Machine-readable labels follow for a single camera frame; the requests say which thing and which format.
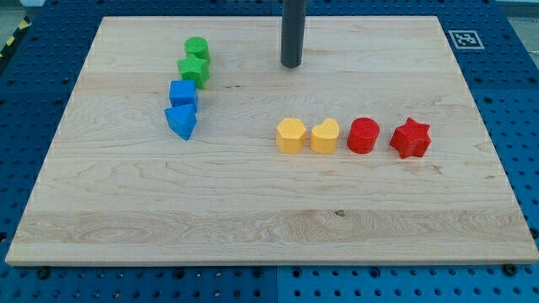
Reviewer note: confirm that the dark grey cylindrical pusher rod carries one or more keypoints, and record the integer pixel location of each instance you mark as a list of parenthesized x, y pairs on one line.
[(292, 32)]

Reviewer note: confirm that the green cylinder block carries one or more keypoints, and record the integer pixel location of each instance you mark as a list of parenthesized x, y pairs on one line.
[(197, 46)]

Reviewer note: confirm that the green star block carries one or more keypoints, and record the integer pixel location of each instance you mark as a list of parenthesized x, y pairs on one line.
[(194, 68)]

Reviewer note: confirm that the yellow hexagon block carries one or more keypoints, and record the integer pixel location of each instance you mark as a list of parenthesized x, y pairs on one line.
[(290, 135)]

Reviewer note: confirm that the yellow heart block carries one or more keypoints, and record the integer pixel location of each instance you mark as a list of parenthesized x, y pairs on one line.
[(324, 137)]

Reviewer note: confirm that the blue cube block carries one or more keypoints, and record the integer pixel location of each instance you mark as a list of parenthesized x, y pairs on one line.
[(182, 92)]

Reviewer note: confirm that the red cylinder block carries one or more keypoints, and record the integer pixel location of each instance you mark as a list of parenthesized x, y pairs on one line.
[(363, 135)]

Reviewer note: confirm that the blue triangle block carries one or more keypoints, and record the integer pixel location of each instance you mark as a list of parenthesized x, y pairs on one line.
[(182, 120)]

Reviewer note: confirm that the light wooden board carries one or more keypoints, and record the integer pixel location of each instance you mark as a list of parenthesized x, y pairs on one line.
[(119, 188)]

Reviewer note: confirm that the red star block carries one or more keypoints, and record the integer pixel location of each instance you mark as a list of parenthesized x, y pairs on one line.
[(412, 139)]

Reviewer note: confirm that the white fiducial marker tag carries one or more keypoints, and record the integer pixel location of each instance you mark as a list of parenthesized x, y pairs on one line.
[(466, 39)]

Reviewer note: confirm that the yellow black hazard tape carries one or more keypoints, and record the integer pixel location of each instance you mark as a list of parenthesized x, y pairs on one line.
[(15, 39)]

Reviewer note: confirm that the black bolt front right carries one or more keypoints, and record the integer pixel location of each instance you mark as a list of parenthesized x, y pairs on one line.
[(510, 269)]

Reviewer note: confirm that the black bolt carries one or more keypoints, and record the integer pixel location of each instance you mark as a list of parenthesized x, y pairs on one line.
[(510, 269), (43, 273)]

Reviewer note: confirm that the black bolt front left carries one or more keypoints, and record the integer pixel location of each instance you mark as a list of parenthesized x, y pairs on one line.
[(43, 273)]

